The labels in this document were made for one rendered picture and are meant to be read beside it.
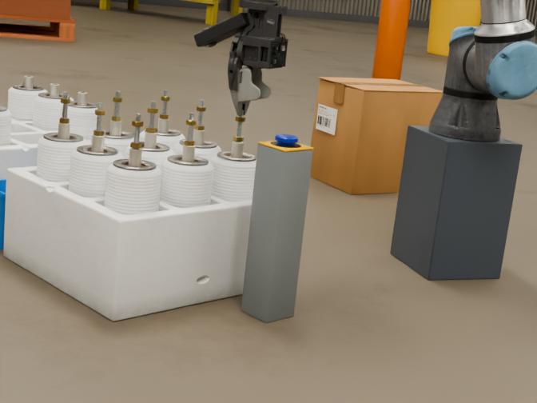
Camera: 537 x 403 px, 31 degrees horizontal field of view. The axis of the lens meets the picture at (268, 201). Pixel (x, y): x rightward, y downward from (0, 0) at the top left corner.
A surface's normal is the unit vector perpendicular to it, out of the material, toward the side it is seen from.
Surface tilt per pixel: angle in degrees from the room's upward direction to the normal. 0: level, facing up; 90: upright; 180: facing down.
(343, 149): 90
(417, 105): 90
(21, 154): 90
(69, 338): 0
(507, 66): 97
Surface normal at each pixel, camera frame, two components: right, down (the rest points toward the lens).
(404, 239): -0.93, -0.01
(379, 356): 0.11, -0.96
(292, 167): 0.67, 0.25
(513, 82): 0.25, 0.39
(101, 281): -0.73, 0.09
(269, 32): -0.46, 0.18
